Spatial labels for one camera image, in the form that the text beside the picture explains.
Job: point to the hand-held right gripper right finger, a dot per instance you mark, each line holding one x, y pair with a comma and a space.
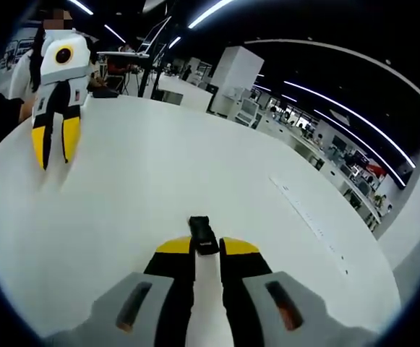
253, 289

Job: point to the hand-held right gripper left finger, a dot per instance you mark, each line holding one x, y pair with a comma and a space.
159, 289

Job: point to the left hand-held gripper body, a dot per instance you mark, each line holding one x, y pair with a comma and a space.
65, 68

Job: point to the black plastic buckle part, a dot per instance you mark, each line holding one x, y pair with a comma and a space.
206, 246
199, 225

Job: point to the white standing desk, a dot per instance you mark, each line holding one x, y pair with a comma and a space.
123, 54

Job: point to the row of office desks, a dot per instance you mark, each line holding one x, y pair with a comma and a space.
339, 162

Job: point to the ceiling light strip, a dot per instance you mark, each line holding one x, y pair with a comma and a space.
210, 13

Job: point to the white equipment cabinet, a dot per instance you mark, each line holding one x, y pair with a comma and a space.
248, 110

